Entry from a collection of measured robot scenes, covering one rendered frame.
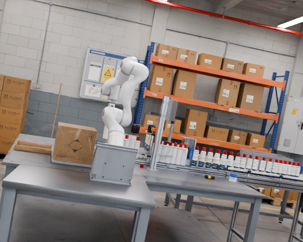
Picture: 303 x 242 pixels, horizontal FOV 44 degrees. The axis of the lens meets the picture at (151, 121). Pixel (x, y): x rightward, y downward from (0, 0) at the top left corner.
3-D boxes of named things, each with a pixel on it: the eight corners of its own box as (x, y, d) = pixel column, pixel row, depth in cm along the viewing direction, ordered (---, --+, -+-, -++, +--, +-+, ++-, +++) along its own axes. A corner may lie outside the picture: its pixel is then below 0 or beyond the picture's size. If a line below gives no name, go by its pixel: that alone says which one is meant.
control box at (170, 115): (174, 121, 352) (178, 101, 351) (169, 121, 336) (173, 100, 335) (164, 119, 355) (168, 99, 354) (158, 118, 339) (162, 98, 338)
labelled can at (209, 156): (208, 168, 373) (212, 148, 372) (210, 170, 368) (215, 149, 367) (204, 168, 372) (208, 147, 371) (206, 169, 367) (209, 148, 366)
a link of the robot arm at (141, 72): (107, 120, 295) (126, 126, 301) (110, 124, 284) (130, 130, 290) (129, 59, 290) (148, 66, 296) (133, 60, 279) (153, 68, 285)
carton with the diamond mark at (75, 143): (88, 159, 320) (94, 127, 318) (91, 164, 297) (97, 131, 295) (52, 153, 312) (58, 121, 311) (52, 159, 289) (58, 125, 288)
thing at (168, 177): (200, 162, 460) (200, 160, 460) (267, 199, 315) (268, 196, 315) (19, 135, 404) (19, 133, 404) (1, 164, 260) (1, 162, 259)
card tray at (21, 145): (51, 149, 343) (52, 145, 343) (51, 154, 318) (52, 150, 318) (16, 144, 335) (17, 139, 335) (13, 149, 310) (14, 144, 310)
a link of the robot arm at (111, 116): (126, 134, 278) (128, 108, 292) (103, 127, 271) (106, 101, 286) (119, 142, 286) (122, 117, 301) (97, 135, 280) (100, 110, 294)
